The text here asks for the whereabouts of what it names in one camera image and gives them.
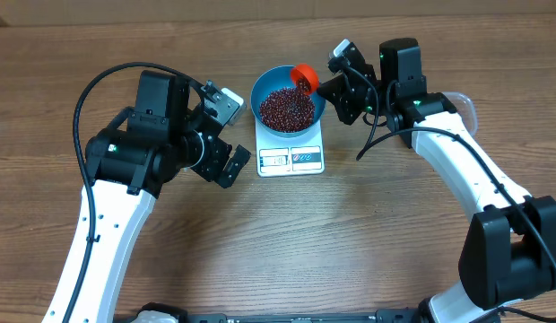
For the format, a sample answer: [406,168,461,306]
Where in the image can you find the red measuring scoop blue handle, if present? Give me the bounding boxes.
[290,64,320,95]

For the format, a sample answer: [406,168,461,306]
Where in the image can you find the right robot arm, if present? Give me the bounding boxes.
[317,38,556,322]

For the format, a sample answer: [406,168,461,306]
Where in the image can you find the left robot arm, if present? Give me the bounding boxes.
[43,62,251,322]

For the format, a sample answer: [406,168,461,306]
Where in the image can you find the red beans in scoop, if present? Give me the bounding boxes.
[296,78,311,95]

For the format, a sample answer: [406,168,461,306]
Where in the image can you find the red beans in bowl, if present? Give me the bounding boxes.
[259,88,316,133]

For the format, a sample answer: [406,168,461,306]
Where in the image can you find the white digital kitchen scale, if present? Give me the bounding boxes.
[256,121,326,178]

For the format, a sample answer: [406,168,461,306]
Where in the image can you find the blue bowl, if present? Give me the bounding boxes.
[250,65,326,127]

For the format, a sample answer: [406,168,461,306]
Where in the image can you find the clear plastic container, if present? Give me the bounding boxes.
[443,92,479,136]

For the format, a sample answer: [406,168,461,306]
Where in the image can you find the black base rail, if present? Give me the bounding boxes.
[116,302,499,323]

